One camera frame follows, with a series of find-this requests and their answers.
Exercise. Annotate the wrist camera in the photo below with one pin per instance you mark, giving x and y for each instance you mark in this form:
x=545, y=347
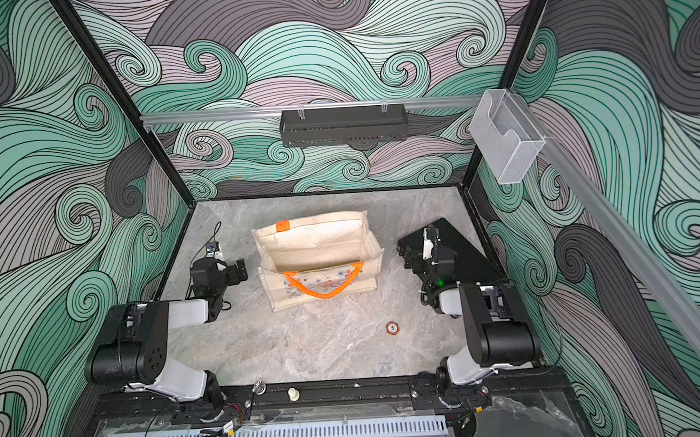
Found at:
x=430, y=237
x=212, y=249

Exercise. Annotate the clear acrylic wall holder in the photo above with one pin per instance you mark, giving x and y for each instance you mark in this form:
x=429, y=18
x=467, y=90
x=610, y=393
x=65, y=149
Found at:
x=506, y=133

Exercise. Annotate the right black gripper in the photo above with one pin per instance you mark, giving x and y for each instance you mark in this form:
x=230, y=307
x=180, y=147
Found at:
x=416, y=259

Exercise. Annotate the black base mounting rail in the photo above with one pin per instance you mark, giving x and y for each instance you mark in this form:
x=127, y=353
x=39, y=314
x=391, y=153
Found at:
x=410, y=391

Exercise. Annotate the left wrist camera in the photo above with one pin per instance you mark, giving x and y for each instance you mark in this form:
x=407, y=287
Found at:
x=212, y=249

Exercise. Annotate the cream round knob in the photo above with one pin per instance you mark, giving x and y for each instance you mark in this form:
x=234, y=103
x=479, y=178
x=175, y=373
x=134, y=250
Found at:
x=294, y=394

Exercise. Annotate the beige floral canvas tote bag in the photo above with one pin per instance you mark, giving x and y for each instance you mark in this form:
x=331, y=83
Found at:
x=323, y=257

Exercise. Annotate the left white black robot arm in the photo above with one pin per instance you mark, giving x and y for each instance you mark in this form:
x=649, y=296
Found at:
x=131, y=350

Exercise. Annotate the aluminium right wall rail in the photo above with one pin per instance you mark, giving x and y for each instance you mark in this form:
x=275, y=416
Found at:
x=637, y=255

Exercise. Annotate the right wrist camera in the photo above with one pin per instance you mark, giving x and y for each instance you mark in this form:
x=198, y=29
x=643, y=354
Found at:
x=430, y=237

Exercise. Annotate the white slotted cable duct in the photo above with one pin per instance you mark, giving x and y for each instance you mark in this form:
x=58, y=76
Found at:
x=411, y=426

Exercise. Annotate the clear round knob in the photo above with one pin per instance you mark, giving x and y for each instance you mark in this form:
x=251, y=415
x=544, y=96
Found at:
x=259, y=387

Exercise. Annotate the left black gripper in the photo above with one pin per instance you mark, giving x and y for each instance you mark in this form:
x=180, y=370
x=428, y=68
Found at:
x=233, y=272

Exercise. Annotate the aluminium wall rail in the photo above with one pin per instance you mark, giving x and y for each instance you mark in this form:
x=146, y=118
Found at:
x=246, y=114
x=637, y=255

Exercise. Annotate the aluminium back wall rail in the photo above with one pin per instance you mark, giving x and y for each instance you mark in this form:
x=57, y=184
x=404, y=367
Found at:
x=246, y=114

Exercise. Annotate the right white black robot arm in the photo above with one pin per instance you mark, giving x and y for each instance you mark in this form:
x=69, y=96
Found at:
x=458, y=281

